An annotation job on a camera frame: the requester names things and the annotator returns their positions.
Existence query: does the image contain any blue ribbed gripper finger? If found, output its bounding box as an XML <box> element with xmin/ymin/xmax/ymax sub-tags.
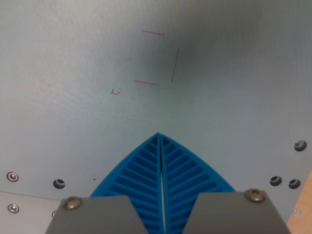
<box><xmin>159</xmin><ymin>133</ymin><xmax>291</xmax><ymax>234</ymax></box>
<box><xmin>45</xmin><ymin>132</ymin><xmax>164</xmax><ymax>234</ymax></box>

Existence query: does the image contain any silver metal mounting plate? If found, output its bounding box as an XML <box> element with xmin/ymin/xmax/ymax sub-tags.
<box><xmin>0</xmin><ymin>191</ymin><xmax>64</xmax><ymax>234</ymax></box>

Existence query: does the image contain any light wooden board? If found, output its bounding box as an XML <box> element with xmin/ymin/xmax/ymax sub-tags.
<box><xmin>287</xmin><ymin>166</ymin><xmax>312</xmax><ymax>234</ymax></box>

